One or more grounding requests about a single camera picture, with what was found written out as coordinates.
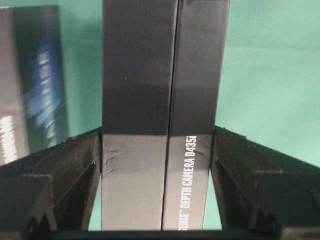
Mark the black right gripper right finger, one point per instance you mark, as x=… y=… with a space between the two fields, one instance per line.
x=263 y=191

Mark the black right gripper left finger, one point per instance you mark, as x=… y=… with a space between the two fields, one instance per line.
x=52 y=190

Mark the black RealSense box D415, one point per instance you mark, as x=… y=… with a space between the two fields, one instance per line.
x=33 y=108

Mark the black RealSense box D435i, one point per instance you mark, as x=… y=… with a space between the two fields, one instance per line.
x=162 y=65

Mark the green table cloth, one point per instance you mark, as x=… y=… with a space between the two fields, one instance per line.
x=250 y=72

